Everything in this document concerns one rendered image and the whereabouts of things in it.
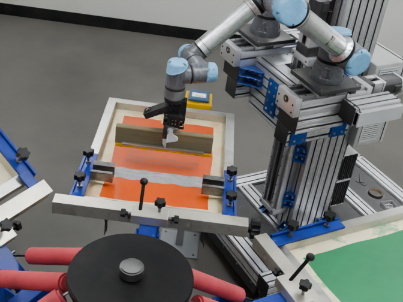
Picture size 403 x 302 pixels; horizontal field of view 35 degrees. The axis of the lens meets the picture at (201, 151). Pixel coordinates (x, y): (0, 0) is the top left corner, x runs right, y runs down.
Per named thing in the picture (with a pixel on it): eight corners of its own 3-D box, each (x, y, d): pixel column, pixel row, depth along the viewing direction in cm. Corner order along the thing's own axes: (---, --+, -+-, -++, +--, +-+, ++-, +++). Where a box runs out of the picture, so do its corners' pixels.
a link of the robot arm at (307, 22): (360, 44, 267) (275, -25, 235) (379, 60, 256) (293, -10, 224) (340, 67, 271) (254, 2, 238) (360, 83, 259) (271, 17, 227)
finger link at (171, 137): (176, 151, 248) (179, 129, 244) (161, 150, 248) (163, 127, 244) (177, 148, 251) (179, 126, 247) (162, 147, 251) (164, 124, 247)
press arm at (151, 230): (140, 224, 224) (141, 213, 221) (158, 226, 224) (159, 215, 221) (134, 258, 209) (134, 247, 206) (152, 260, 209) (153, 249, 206)
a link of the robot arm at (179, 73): (193, 65, 231) (170, 66, 228) (190, 91, 237) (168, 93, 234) (186, 55, 237) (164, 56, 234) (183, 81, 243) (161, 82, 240)
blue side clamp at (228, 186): (222, 181, 259) (224, 168, 255) (234, 183, 259) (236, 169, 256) (219, 229, 234) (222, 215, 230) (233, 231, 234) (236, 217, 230)
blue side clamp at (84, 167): (85, 164, 258) (85, 150, 254) (97, 166, 258) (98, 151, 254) (68, 210, 233) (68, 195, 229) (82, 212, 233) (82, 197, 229)
